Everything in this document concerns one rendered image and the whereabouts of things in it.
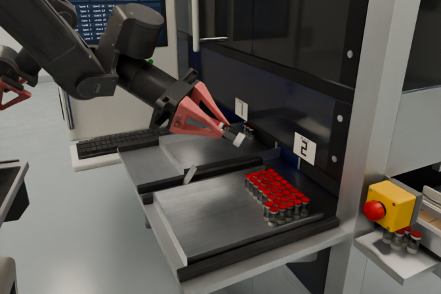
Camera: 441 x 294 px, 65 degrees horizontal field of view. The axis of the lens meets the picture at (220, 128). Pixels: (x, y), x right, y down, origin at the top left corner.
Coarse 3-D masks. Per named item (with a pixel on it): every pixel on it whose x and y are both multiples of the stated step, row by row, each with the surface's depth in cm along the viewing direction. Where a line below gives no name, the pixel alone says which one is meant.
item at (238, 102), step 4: (236, 100) 120; (240, 100) 118; (236, 104) 121; (240, 104) 118; (244, 104) 115; (236, 108) 121; (240, 108) 119; (244, 108) 116; (236, 112) 122; (240, 112) 119; (244, 112) 116; (240, 116) 120; (244, 116) 117
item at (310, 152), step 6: (300, 138) 91; (306, 138) 88; (294, 144) 94; (300, 144) 91; (312, 144) 86; (294, 150) 94; (300, 150) 92; (306, 150) 89; (312, 150) 87; (300, 156) 92; (306, 156) 89; (312, 156) 87; (312, 162) 88
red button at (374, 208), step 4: (372, 200) 70; (364, 204) 70; (368, 204) 69; (372, 204) 68; (376, 204) 68; (380, 204) 68; (364, 208) 70; (368, 208) 68; (372, 208) 68; (376, 208) 67; (380, 208) 67; (364, 212) 70; (368, 212) 69; (372, 212) 68; (376, 212) 67; (380, 212) 67; (384, 212) 68; (368, 216) 69; (372, 216) 68; (376, 216) 67; (380, 216) 67; (372, 220) 68; (376, 220) 68
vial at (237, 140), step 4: (220, 124) 52; (220, 128) 52; (224, 128) 52; (228, 128) 52; (232, 128) 52; (224, 132) 52; (228, 132) 52; (232, 132) 52; (236, 132) 52; (224, 136) 52; (228, 136) 52; (232, 136) 52; (236, 136) 51; (240, 136) 52; (244, 136) 52; (228, 140) 52; (232, 140) 52; (236, 140) 51; (240, 140) 51; (236, 144) 52; (240, 144) 52
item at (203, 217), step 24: (264, 168) 103; (168, 192) 92; (192, 192) 95; (216, 192) 96; (240, 192) 96; (168, 216) 86; (192, 216) 86; (216, 216) 86; (240, 216) 86; (312, 216) 81; (192, 240) 78; (216, 240) 78; (240, 240) 73
